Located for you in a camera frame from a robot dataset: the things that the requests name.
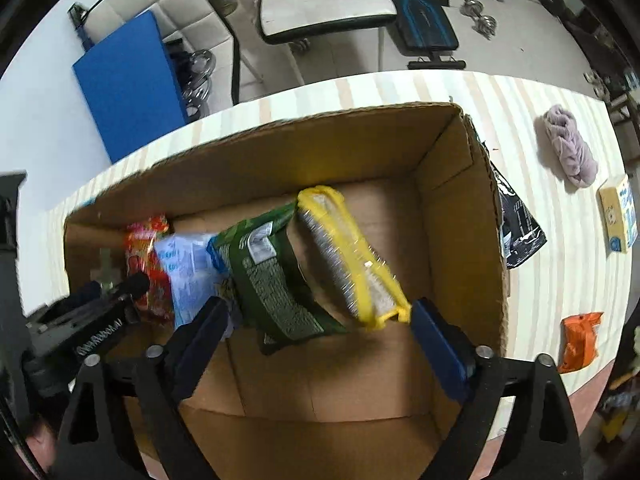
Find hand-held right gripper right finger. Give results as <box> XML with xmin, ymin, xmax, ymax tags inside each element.
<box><xmin>411</xmin><ymin>297</ymin><xmax>583</xmax><ymax>480</ymax></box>

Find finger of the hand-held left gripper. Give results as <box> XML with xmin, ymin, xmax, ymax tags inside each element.
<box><xmin>70</xmin><ymin>271</ymin><xmax>152</xmax><ymax>311</ymax></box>

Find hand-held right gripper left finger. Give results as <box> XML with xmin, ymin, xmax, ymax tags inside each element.
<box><xmin>52</xmin><ymin>296</ymin><xmax>232</xmax><ymax>480</ymax></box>

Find brown cardboard box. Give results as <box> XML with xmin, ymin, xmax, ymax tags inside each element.
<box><xmin>64</xmin><ymin>102</ymin><xmax>510</xmax><ymax>480</ymax></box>

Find yellow clear snack packet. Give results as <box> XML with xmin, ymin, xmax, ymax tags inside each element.
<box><xmin>297</xmin><ymin>186</ymin><xmax>412</xmax><ymax>331</ymax></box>

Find red snack packet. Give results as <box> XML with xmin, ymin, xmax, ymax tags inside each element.
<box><xmin>125</xmin><ymin>215</ymin><xmax>176</xmax><ymax>323</ymax></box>

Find light blue snack packet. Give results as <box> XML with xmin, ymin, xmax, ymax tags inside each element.
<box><xmin>154</xmin><ymin>232</ymin><xmax>232</xmax><ymax>333</ymax></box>

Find green snack packet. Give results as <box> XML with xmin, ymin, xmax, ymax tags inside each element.
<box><xmin>209</xmin><ymin>201</ymin><xmax>348</xmax><ymax>356</ymax></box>

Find striped tablecloth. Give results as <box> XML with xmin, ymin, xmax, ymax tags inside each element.
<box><xmin>22</xmin><ymin>71</ymin><xmax>632</xmax><ymax>441</ymax></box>

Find orange snack packet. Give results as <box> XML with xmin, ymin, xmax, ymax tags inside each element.
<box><xmin>557</xmin><ymin>312</ymin><xmax>605</xmax><ymax>374</ymax></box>

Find black printed packet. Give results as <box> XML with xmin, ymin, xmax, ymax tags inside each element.
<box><xmin>487</xmin><ymin>160</ymin><xmax>547</xmax><ymax>270</ymax></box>

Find blue foam mat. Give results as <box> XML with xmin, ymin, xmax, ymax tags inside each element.
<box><xmin>72</xmin><ymin>11</ymin><xmax>191</xmax><ymax>165</ymax></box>

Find chrome weight plates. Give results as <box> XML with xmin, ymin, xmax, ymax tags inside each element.
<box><xmin>172</xmin><ymin>47</ymin><xmax>217</xmax><ymax>120</ymax></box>

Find yellow and blue carton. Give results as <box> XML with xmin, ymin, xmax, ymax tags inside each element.
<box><xmin>598</xmin><ymin>174</ymin><xmax>638</xmax><ymax>255</ymax></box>

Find purple fluffy cloth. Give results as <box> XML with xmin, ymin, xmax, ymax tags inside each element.
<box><xmin>536</xmin><ymin>105</ymin><xmax>600</xmax><ymax>191</ymax></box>

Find black and blue weight bench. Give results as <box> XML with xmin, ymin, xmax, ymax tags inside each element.
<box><xmin>384</xmin><ymin>0</ymin><xmax>467</xmax><ymax>71</ymax></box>

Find chrome dumbbell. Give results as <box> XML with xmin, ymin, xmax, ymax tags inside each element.
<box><xmin>460</xmin><ymin>0</ymin><xmax>499</xmax><ymax>41</ymax></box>

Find white cushioned chair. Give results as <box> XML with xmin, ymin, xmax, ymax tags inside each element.
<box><xmin>256</xmin><ymin>0</ymin><xmax>398</xmax><ymax>86</ymax></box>

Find black metal table frame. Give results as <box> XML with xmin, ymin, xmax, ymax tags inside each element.
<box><xmin>181</xmin><ymin>0</ymin><xmax>242</xmax><ymax>107</ymax></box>

